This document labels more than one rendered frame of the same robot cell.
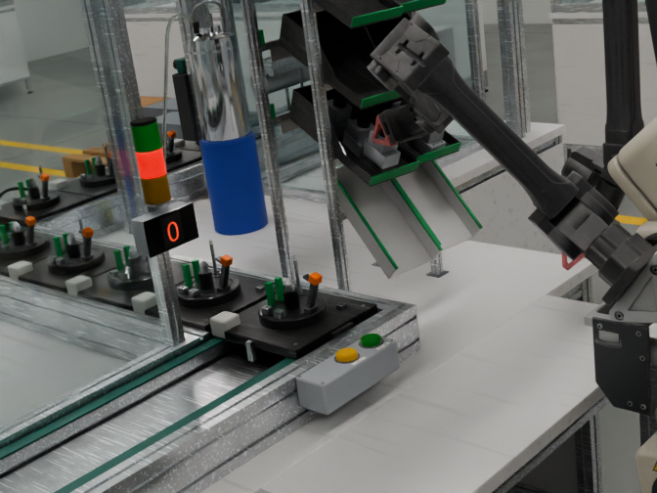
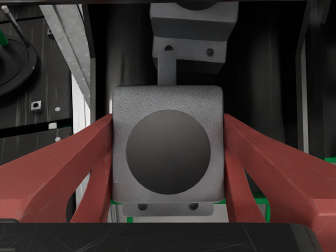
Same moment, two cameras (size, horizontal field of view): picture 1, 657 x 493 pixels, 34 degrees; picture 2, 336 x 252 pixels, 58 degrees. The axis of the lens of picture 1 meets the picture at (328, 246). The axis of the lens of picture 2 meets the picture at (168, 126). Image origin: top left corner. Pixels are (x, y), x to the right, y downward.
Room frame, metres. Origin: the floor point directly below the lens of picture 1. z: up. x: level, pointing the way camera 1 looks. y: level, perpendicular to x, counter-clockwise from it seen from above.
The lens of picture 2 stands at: (2.11, -0.17, 1.39)
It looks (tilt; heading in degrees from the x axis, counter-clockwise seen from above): 62 degrees down; 38
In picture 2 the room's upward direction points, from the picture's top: 3 degrees counter-clockwise
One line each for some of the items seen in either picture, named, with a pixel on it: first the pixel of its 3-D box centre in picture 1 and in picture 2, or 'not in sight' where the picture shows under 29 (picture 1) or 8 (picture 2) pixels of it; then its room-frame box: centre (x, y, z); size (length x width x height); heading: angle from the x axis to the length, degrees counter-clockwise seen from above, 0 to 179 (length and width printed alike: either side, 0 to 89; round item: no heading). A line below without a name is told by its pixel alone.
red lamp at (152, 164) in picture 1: (151, 162); not in sight; (1.98, 0.31, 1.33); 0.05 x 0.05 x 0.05
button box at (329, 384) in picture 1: (349, 372); not in sight; (1.82, -0.01, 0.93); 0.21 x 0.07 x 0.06; 136
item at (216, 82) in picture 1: (216, 69); not in sight; (3.02, 0.24, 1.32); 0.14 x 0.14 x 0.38
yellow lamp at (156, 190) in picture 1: (155, 188); not in sight; (1.98, 0.31, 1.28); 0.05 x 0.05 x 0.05
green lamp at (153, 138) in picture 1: (146, 136); not in sight; (1.98, 0.31, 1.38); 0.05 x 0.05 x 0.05
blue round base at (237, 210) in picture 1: (234, 182); not in sight; (3.02, 0.24, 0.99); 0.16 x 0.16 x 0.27
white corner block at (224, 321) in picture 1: (225, 325); not in sight; (2.03, 0.23, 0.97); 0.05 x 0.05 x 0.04; 46
